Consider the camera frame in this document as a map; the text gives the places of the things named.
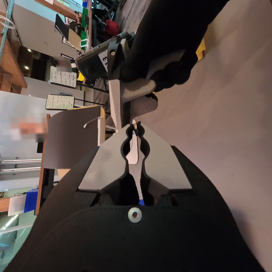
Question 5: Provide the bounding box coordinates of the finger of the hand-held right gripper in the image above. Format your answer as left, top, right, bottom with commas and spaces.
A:
108, 80, 124, 133

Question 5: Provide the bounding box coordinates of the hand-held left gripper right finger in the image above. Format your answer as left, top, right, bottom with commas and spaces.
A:
137, 122, 193, 201

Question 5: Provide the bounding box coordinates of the whiteboard with handwriting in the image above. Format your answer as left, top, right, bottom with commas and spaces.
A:
46, 94, 75, 110
49, 66, 77, 88

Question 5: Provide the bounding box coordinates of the red tote basket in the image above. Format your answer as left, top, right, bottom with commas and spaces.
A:
105, 20, 120, 36

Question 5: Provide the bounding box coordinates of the person's right forearm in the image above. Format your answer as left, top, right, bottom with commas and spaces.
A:
136, 0, 231, 37

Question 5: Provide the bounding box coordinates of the yellow storage bin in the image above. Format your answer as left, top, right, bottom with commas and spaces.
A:
195, 37, 206, 62

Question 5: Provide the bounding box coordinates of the person's right hand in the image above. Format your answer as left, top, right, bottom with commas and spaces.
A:
122, 36, 204, 93

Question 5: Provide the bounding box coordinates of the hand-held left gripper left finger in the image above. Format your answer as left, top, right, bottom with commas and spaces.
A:
78, 124, 135, 193

